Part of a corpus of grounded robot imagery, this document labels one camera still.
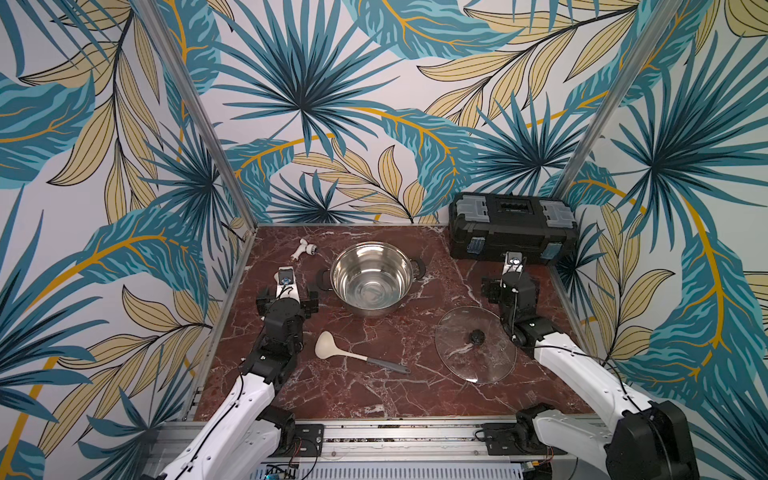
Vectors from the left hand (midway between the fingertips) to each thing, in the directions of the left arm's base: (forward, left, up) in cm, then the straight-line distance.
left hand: (289, 288), depth 78 cm
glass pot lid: (-7, -52, -19) cm, 56 cm away
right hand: (+6, -60, -1) cm, 60 cm away
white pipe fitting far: (+28, +4, -17) cm, 34 cm away
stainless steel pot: (+16, -21, -18) cm, 32 cm away
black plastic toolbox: (+28, -57, -3) cm, 64 cm away
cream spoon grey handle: (-9, -8, -18) cm, 21 cm away
